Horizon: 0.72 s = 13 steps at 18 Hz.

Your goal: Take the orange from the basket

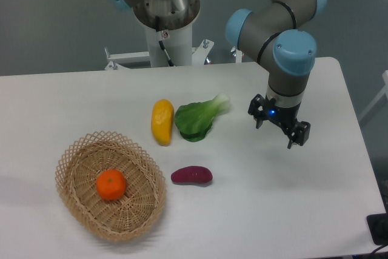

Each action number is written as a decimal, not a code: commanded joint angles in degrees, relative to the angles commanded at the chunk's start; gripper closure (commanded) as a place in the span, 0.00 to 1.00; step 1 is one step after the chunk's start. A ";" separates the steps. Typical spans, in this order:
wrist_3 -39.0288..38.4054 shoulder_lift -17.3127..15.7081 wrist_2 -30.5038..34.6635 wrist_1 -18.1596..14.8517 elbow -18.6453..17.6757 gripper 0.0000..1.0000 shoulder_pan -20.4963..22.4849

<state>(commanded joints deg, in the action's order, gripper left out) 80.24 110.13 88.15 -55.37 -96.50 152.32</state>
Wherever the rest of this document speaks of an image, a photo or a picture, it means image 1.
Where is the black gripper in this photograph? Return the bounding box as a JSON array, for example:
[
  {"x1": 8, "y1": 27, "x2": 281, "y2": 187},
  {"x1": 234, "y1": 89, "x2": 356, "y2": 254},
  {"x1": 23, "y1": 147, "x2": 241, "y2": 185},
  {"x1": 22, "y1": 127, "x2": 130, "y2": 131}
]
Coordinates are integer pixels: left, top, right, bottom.
[{"x1": 248, "y1": 89, "x2": 310, "y2": 149}]

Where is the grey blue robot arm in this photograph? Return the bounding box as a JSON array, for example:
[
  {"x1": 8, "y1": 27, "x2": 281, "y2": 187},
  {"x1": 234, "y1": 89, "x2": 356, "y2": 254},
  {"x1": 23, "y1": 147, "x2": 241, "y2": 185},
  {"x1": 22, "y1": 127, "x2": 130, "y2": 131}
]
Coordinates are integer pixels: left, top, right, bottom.
[{"x1": 110, "y1": 0, "x2": 327, "y2": 146}]

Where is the woven wicker basket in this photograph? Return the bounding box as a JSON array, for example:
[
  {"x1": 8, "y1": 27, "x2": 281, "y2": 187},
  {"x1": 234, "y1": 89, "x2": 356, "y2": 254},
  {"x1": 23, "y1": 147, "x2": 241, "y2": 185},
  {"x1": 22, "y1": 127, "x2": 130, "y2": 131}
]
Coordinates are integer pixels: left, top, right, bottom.
[{"x1": 55, "y1": 131, "x2": 167, "y2": 241}]

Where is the green bok choy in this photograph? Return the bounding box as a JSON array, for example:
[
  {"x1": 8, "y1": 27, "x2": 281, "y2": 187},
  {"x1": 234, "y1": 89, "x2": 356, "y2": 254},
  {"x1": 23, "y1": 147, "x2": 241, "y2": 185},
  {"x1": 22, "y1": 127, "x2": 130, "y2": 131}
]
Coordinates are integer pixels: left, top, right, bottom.
[{"x1": 175, "y1": 93, "x2": 230, "y2": 142}]

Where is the purple sweet potato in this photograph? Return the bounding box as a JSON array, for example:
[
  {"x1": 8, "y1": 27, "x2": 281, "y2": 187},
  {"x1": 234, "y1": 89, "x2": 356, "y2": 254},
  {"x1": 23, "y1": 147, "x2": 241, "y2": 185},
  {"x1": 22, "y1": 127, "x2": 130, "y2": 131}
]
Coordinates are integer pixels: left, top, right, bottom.
[{"x1": 170, "y1": 166, "x2": 213, "y2": 184}]

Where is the yellow mango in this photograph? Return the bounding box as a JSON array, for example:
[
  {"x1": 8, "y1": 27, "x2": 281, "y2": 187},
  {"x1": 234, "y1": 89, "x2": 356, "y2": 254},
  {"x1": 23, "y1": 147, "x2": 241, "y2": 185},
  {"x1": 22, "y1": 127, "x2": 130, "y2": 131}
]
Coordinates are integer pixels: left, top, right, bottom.
[{"x1": 151, "y1": 99, "x2": 174, "y2": 146}]

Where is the black device at table edge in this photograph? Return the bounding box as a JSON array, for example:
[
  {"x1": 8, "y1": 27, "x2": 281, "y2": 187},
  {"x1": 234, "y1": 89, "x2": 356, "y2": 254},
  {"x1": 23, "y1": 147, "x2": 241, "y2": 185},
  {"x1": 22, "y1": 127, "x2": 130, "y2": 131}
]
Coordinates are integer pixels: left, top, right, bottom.
[{"x1": 366, "y1": 213, "x2": 387, "y2": 245}]

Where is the orange fruit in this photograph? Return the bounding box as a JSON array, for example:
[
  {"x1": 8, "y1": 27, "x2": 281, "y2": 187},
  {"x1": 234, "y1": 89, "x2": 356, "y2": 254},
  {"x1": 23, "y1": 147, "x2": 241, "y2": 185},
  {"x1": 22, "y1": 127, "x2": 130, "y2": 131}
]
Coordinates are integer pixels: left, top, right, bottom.
[{"x1": 96, "y1": 169, "x2": 127, "y2": 201}]

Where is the white frame at right edge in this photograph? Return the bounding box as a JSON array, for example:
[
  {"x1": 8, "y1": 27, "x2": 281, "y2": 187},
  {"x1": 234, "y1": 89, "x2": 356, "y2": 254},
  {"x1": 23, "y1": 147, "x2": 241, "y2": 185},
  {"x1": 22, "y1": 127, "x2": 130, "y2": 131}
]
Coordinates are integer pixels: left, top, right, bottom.
[{"x1": 358, "y1": 70, "x2": 387, "y2": 127}]

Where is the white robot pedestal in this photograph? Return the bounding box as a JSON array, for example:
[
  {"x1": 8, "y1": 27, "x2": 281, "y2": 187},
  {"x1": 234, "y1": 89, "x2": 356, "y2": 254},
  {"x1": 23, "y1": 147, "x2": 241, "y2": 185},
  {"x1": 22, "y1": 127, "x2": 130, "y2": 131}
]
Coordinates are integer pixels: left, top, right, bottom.
[{"x1": 104, "y1": 0, "x2": 245, "y2": 71}]

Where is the black cable on pedestal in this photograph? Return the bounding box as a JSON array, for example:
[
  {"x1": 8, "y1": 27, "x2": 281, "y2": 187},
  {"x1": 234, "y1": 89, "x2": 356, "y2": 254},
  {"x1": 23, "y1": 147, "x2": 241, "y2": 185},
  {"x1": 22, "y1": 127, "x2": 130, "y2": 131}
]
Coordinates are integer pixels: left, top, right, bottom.
[{"x1": 155, "y1": 15, "x2": 176, "y2": 67}]

